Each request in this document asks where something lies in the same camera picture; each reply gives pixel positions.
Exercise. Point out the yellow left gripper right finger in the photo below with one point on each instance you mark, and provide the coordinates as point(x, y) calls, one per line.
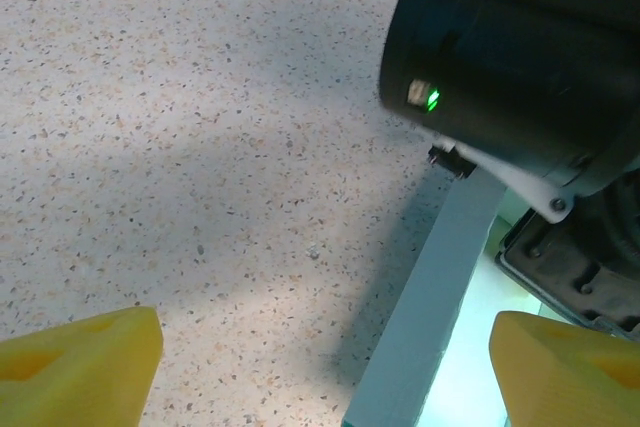
point(565, 372)

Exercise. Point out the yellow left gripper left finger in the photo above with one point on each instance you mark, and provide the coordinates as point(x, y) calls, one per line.
point(75, 372)

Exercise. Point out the light blue paper box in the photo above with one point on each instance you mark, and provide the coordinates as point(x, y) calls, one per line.
point(425, 322)

